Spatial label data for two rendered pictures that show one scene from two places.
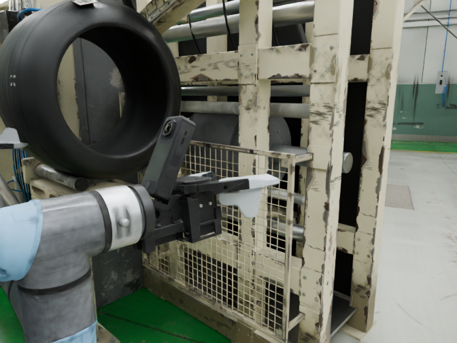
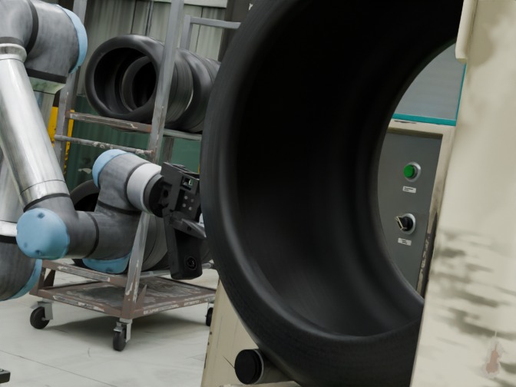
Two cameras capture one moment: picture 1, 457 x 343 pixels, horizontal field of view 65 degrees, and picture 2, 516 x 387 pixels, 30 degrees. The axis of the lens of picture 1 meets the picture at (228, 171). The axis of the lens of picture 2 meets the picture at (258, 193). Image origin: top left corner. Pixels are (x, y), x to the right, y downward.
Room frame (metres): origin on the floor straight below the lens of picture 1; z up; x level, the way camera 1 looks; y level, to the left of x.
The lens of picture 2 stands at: (1.16, -0.73, 1.18)
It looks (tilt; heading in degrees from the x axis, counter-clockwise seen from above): 3 degrees down; 93
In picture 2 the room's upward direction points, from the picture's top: 9 degrees clockwise
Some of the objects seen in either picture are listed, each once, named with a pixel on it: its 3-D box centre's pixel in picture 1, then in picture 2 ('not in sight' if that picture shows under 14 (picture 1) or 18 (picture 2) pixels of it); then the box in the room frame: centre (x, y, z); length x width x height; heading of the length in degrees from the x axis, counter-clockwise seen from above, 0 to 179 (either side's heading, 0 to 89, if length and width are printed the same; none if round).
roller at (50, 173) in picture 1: (59, 176); (335, 361); (1.24, 0.60, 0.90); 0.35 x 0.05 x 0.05; 47
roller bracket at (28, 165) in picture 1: (75, 164); not in sight; (1.47, 0.64, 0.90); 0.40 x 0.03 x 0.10; 137
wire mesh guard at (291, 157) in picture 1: (200, 223); not in sight; (1.43, 0.12, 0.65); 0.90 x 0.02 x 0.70; 47
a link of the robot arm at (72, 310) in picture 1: (55, 307); not in sight; (0.38, 0.21, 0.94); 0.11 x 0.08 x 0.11; 41
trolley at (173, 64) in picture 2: not in sight; (158, 164); (0.30, 4.81, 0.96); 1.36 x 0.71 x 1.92; 67
